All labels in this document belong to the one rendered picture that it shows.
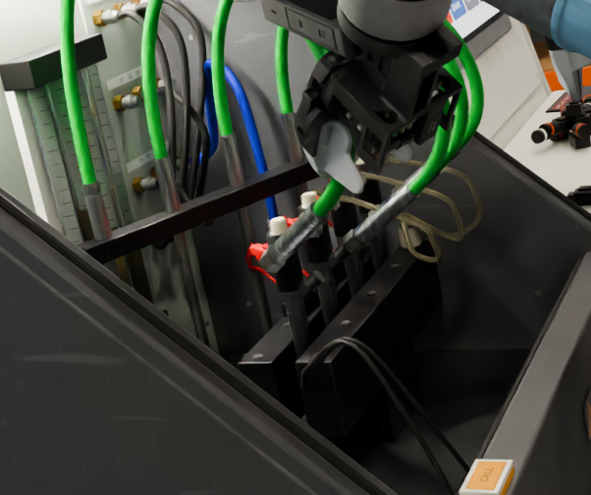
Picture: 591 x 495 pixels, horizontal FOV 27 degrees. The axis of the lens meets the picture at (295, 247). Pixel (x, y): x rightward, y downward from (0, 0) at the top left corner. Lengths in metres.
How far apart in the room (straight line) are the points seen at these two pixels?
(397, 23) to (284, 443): 0.29
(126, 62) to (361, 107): 0.68
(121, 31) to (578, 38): 0.86
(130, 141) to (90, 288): 0.63
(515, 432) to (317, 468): 0.25
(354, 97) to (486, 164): 0.59
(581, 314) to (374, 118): 0.48
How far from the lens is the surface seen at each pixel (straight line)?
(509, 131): 1.89
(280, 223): 1.17
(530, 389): 1.11
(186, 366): 0.85
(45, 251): 0.88
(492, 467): 0.97
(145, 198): 1.50
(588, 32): 0.71
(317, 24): 0.86
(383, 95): 0.85
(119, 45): 1.49
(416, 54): 0.81
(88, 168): 1.26
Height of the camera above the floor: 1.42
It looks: 17 degrees down
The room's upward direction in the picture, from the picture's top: 11 degrees counter-clockwise
